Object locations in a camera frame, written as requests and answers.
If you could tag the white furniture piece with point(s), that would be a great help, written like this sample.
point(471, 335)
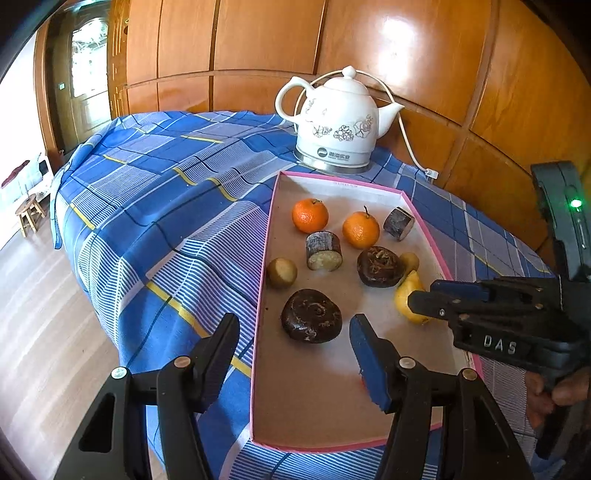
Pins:
point(44, 170)

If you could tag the person's right hand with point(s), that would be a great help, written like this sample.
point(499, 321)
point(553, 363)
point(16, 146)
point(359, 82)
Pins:
point(572, 390)

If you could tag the pink-edged white cardboard box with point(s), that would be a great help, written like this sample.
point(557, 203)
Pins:
point(314, 392)

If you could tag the white ceramic electric kettle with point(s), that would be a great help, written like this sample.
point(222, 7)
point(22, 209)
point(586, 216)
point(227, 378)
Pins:
point(337, 115)

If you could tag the small wooden stool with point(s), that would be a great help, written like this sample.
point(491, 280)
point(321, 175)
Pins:
point(30, 214)

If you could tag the blue plaid tablecloth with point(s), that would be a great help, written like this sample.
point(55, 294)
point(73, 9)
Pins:
point(161, 194)

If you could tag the orange mandarin with stem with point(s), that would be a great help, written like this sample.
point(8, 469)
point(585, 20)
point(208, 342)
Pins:
point(361, 230)

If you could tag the yellow bell-shaped fruit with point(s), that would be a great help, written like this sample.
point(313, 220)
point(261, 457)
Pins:
point(405, 300)

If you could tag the dark brown water chestnut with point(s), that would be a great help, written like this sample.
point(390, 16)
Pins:
point(379, 266)
point(311, 316)

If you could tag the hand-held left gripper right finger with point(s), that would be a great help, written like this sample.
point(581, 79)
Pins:
point(369, 364)

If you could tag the red cloth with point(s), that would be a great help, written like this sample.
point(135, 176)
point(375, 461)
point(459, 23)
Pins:
point(14, 171)

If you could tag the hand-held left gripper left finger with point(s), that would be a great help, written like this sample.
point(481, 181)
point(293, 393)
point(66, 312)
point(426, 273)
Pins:
point(222, 364)

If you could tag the wooden glass door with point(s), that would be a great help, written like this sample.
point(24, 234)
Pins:
point(87, 83)

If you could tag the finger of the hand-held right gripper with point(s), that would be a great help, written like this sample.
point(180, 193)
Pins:
point(457, 287)
point(429, 304)

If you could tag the small yellow round fruit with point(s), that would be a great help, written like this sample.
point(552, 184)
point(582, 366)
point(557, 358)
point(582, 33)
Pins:
point(281, 273)
point(409, 261)

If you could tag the stemless orange mandarin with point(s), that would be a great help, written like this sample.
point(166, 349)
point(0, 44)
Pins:
point(310, 215)

